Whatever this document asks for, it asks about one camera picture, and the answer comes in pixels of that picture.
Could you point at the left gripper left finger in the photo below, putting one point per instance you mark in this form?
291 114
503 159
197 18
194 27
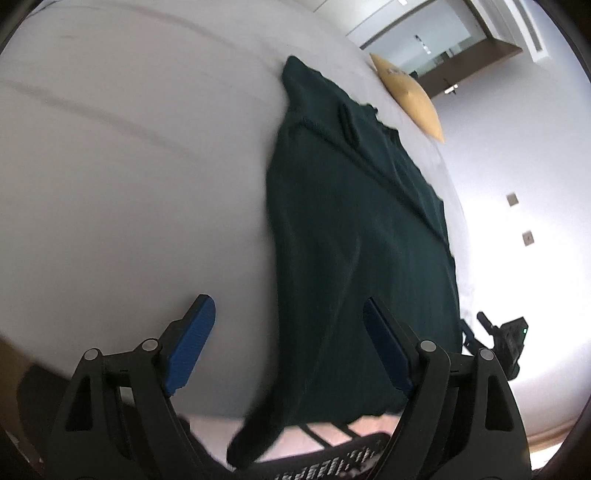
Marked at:
183 340

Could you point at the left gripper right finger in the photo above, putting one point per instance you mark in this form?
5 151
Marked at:
393 343

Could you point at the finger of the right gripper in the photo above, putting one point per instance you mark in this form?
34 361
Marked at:
486 323
470 340

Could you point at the dark green knitted garment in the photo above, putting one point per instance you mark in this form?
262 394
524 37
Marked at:
353 218

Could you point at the white bed sheet mattress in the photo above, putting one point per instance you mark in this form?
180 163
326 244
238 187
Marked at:
135 137

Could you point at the yellow pillow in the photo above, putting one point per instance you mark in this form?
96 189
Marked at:
410 96

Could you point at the brown framed doorway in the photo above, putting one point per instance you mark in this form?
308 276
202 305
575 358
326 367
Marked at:
441 44

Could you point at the white air vent panel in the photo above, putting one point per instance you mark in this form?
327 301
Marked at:
526 26

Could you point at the grey wall socket lower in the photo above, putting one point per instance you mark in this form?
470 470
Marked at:
528 238

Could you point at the grey wall socket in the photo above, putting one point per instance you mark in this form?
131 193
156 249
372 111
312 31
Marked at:
528 238
512 199

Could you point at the grey wall socket upper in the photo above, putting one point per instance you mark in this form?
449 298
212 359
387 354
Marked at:
512 199

